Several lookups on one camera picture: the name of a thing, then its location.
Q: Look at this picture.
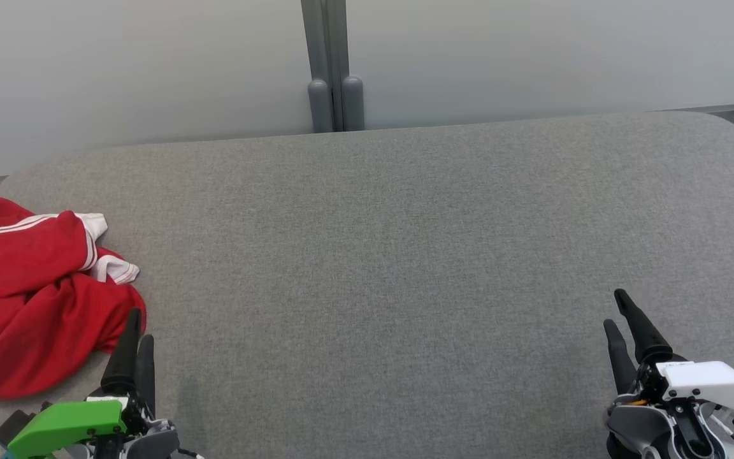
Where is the red shorts white stripe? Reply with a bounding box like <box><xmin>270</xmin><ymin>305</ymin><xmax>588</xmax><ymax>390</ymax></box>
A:
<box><xmin>0</xmin><ymin>249</ymin><xmax>147</xmax><ymax>406</ymax></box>

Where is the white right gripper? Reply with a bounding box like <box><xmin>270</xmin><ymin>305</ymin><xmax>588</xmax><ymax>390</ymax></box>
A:
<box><xmin>603</xmin><ymin>289</ymin><xmax>734</xmax><ymax>448</ymax></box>

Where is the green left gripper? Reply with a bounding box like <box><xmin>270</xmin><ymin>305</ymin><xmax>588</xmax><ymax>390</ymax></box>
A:
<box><xmin>7</xmin><ymin>308</ymin><xmax>156</xmax><ymax>459</ymax></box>

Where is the grey partition post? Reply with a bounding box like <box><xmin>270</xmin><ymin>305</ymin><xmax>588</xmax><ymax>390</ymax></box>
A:
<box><xmin>300</xmin><ymin>0</ymin><xmax>366</xmax><ymax>133</ymax></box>

